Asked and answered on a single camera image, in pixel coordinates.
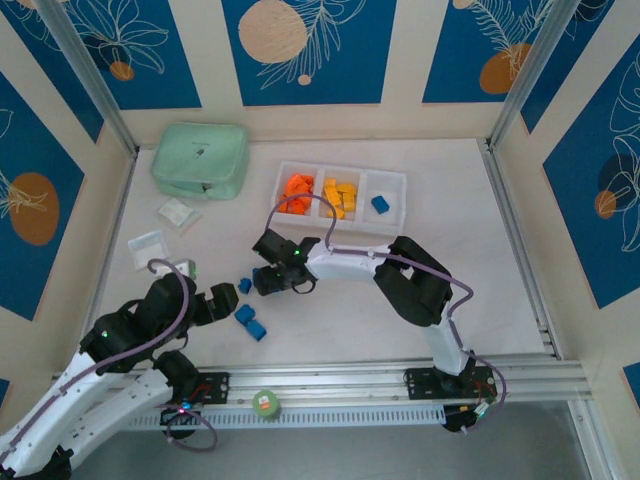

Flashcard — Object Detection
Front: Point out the white sachet packet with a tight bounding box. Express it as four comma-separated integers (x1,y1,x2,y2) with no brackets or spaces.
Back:
157,196,203,235
127,229,170,273

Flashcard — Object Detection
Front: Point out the green tape roll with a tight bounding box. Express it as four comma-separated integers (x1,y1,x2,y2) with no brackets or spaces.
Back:
252,389,282,421

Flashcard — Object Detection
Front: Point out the white three-compartment plastic container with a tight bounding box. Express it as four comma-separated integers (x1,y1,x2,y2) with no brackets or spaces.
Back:
273,160,407,237

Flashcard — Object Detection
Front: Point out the mint green zip pouch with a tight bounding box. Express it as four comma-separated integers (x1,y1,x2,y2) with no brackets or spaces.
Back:
151,123,251,202

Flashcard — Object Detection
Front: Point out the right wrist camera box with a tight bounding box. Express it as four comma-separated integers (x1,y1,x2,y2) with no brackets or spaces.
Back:
252,230,301,266

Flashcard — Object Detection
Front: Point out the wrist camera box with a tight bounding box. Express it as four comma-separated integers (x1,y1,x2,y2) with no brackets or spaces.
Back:
169,258,200,282
252,230,301,266

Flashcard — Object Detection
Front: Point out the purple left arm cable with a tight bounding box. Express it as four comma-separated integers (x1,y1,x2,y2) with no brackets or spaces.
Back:
0,258,220,453

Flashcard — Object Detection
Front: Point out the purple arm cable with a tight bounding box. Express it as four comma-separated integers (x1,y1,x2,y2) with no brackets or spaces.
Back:
0,258,220,453
268,192,508,437

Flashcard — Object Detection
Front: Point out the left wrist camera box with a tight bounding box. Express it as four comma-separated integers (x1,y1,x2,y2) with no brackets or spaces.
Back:
169,258,200,282

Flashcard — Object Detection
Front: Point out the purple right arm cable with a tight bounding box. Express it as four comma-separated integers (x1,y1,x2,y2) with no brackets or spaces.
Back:
268,192,508,437

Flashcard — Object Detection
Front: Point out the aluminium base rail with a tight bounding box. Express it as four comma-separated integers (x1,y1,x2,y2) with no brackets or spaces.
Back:
49,353,586,402

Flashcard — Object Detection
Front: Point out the white slotted cable tray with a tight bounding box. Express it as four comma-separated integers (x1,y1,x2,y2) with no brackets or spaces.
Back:
124,403,447,431

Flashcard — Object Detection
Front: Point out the aluminium side rail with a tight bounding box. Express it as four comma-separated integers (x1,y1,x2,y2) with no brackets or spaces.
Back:
477,138,564,359

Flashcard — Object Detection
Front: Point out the aluminium frame post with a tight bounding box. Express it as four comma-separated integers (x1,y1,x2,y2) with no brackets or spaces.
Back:
490,0,584,147
37,0,140,157

